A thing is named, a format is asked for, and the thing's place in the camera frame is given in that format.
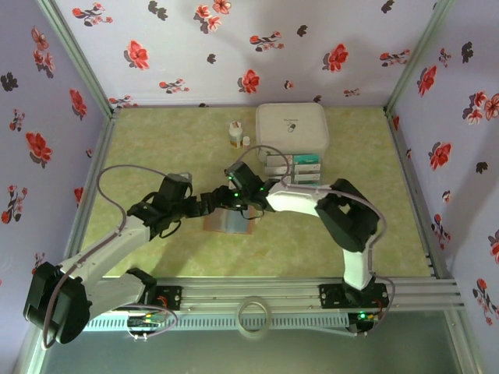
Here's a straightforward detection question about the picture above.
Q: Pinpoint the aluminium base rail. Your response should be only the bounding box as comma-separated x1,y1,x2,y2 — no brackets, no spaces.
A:
101,275,467,313

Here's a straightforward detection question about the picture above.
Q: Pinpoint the white slotted cable duct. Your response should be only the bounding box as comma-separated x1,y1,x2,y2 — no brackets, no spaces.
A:
83,312,350,333

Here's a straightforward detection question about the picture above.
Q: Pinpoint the aluminium side rail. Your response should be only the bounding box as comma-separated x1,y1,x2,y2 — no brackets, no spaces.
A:
385,108,449,280
64,111,120,273

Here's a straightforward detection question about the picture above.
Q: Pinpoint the teal white medicine box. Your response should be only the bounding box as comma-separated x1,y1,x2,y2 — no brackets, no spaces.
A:
264,153,324,165
265,173,324,185
264,163,324,175

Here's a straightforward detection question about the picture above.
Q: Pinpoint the pink leather card holder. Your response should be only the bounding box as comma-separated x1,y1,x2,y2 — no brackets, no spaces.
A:
202,206,261,235

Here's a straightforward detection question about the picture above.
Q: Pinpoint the white lidded medicine storage box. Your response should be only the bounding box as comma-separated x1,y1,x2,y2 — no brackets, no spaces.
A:
255,102,331,186

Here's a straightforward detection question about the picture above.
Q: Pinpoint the aluminium frame post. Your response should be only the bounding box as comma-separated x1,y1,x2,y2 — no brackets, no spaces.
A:
36,0,118,116
384,0,456,112

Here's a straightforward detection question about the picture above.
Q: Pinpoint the white pill bottle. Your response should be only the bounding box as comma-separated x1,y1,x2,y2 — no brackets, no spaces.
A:
228,121,243,150

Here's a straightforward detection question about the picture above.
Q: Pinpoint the clear tape roll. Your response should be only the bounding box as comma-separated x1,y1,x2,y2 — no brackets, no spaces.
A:
236,295,273,340

